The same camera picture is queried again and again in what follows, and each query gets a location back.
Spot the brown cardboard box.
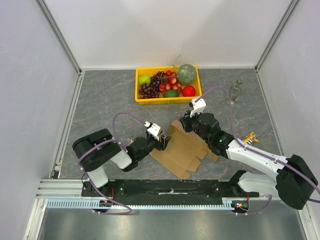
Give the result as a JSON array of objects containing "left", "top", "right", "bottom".
[{"left": 149, "top": 120, "right": 218, "bottom": 179}]

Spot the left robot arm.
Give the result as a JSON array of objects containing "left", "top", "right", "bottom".
[{"left": 72, "top": 128, "right": 172, "bottom": 197}]

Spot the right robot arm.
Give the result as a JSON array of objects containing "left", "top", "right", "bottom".
[{"left": 179, "top": 111, "right": 320, "bottom": 210}]

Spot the red tomato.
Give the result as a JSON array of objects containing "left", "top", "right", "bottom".
[{"left": 182, "top": 85, "right": 196, "bottom": 97}]

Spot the clear glass bottle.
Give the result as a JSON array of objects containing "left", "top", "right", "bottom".
[{"left": 228, "top": 79, "right": 243, "bottom": 104}]

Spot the yellow candy bag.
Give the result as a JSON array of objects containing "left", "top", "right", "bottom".
[{"left": 243, "top": 131, "right": 260, "bottom": 146}]

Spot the green avocado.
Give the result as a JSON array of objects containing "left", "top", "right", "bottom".
[{"left": 162, "top": 89, "right": 179, "bottom": 98}]

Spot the yellow plastic tray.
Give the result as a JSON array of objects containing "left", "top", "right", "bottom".
[{"left": 134, "top": 65, "right": 203, "bottom": 105}]

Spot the red cherry bunch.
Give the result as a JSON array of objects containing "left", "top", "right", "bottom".
[{"left": 158, "top": 70, "right": 182, "bottom": 94}]

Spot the green netted melon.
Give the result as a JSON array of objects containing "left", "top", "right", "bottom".
[{"left": 177, "top": 63, "right": 197, "bottom": 85}]

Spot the dark purple grape bunch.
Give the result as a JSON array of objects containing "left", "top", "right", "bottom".
[{"left": 138, "top": 83, "right": 160, "bottom": 99}]

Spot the green apple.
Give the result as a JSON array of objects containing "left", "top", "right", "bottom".
[{"left": 138, "top": 75, "right": 151, "bottom": 85}]

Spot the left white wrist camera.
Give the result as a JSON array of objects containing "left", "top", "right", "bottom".
[{"left": 144, "top": 121, "right": 161, "bottom": 141}]

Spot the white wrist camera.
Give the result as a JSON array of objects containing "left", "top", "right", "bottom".
[
  {"left": 189, "top": 97, "right": 207, "bottom": 118},
  {"left": 144, "top": 121, "right": 161, "bottom": 141}
]

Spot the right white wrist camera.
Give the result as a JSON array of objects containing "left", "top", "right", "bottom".
[{"left": 189, "top": 97, "right": 207, "bottom": 118}]

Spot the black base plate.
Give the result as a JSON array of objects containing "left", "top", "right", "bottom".
[{"left": 81, "top": 179, "right": 260, "bottom": 200}]

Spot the grey slotted cable duct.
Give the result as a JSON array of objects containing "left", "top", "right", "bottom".
[{"left": 46, "top": 198, "right": 248, "bottom": 209}]

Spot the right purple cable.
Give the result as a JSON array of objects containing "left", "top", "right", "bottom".
[{"left": 196, "top": 86, "right": 320, "bottom": 216}]

